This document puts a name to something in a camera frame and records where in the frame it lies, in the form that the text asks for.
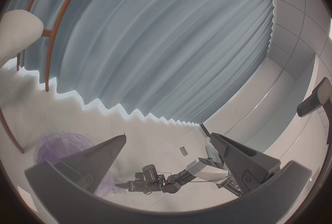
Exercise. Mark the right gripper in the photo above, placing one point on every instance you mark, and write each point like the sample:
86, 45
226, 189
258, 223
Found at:
138, 185

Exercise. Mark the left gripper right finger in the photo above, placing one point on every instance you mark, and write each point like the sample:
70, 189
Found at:
243, 163

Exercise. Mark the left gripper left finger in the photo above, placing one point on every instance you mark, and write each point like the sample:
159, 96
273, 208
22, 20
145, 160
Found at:
93, 163

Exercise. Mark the purple plastic bag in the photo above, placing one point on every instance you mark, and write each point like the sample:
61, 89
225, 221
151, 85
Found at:
62, 146

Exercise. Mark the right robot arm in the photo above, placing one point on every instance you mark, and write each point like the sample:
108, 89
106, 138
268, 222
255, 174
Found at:
207, 169

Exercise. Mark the pale green plastic basket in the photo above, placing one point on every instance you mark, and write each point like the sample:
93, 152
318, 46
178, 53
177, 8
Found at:
212, 151

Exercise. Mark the blue-green curtain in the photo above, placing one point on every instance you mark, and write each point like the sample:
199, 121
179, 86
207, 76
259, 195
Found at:
168, 36

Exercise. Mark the white cushioned wooden chair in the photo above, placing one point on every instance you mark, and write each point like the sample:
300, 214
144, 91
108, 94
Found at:
18, 30

